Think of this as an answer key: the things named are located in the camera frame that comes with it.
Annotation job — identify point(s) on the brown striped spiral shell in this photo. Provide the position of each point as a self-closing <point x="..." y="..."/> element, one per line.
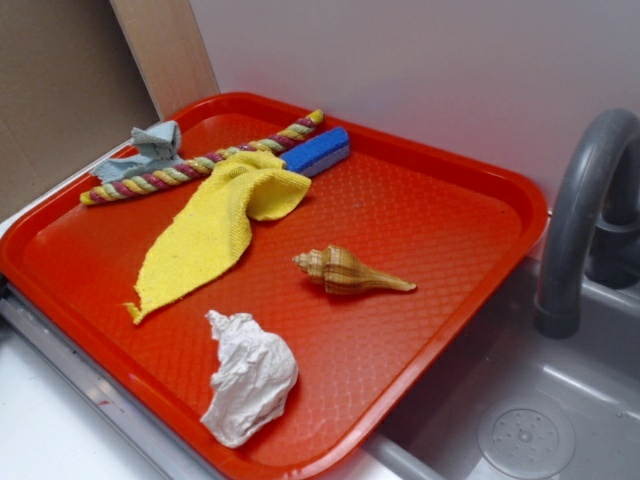
<point x="340" y="272"/>

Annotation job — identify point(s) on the red plastic tray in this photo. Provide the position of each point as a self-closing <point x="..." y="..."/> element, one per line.
<point x="454" y="227"/>

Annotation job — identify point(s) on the blue sponge block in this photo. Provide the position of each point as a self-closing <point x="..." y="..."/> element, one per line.
<point x="318" y="154"/>

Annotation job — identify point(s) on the yellow microfiber cloth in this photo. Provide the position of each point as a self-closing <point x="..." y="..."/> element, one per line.
<point x="212" y="232"/>

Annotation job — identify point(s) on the crumpled white paper tissue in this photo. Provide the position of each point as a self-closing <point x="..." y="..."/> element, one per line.
<point x="257" y="370"/>

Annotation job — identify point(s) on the light blue cloth scrap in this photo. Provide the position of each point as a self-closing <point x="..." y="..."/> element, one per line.
<point x="157" y="148"/>

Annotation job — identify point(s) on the grey plastic sink basin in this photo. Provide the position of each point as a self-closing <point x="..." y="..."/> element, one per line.
<point x="505" y="402"/>

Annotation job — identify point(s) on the wooden board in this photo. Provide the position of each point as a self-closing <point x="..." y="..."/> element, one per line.
<point x="169" y="51"/>

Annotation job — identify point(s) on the grey plastic faucet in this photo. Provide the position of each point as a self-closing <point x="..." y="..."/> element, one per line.
<point x="594" y="229"/>

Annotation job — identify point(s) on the brown cardboard panel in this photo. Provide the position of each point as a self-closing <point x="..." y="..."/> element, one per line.
<point x="70" y="92"/>

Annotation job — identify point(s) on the multicolour twisted rope toy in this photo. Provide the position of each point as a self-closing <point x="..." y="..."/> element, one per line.
<point x="147" y="182"/>

